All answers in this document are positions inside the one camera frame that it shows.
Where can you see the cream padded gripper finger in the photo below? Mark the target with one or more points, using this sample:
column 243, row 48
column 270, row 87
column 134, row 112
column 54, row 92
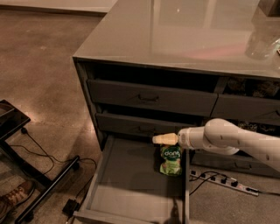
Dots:
column 168, row 139

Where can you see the green rice chip bag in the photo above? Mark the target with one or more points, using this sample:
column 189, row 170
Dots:
column 171, row 154

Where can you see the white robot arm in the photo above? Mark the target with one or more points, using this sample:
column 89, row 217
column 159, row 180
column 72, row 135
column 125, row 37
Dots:
column 222, row 137

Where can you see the middle left grey drawer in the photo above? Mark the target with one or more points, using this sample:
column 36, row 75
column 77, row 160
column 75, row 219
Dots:
column 136, row 127

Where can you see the grey drawer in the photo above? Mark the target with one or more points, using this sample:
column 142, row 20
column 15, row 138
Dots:
column 166, row 99
column 239, row 162
column 247, row 109
column 136, row 127

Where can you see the open bottom left drawer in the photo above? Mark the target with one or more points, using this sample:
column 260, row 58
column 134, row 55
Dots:
column 128, row 188

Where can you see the top right grey drawer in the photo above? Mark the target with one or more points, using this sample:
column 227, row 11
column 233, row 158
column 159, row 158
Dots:
column 247, row 109

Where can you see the grey drawer cabinet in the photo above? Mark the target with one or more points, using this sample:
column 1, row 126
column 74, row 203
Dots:
column 186, row 44

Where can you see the bottom right grey drawer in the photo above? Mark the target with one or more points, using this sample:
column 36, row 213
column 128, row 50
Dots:
column 239, row 162

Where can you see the top left grey drawer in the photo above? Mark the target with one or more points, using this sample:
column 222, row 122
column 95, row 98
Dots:
column 166, row 99

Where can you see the snack bags in middle drawer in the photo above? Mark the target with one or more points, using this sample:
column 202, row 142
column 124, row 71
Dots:
column 260, row 128

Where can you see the clear plastic bag on counter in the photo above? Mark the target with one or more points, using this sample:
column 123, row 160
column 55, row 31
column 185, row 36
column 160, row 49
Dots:
column 261, row 45

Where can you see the white power strip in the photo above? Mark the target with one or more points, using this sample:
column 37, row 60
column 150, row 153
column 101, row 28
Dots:
column 223, row 180

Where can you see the black power adapter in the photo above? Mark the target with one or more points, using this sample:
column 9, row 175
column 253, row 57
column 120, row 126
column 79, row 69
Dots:
column 69, row 208

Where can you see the brown leather shoe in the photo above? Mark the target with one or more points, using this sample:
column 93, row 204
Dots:
column 16, row 197

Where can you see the black cart frame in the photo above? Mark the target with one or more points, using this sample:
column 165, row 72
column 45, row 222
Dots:
column 12, row 120

